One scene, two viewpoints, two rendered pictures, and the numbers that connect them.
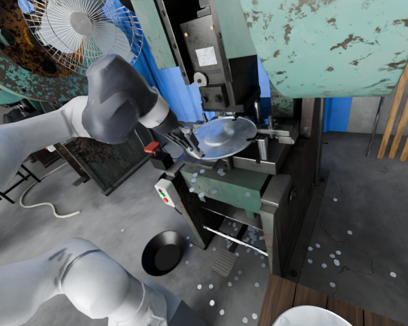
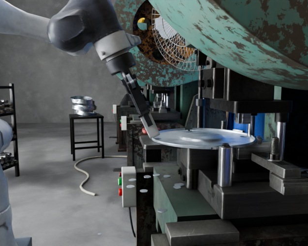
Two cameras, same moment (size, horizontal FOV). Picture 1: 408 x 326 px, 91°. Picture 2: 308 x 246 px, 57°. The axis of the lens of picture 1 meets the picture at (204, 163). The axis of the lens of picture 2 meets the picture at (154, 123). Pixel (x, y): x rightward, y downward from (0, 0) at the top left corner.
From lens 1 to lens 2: 0.53 m
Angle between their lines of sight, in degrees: 44
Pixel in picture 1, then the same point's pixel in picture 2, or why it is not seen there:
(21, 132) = (21, 17)
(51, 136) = (38, 31)
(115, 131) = (56, 32)
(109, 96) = (71, 9)
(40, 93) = (135, 69)
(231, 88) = (227, 74)
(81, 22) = not seen: hidden behind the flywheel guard
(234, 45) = not seen: hidden behind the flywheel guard
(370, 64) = not seen: outside the picture
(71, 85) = (163, 73)
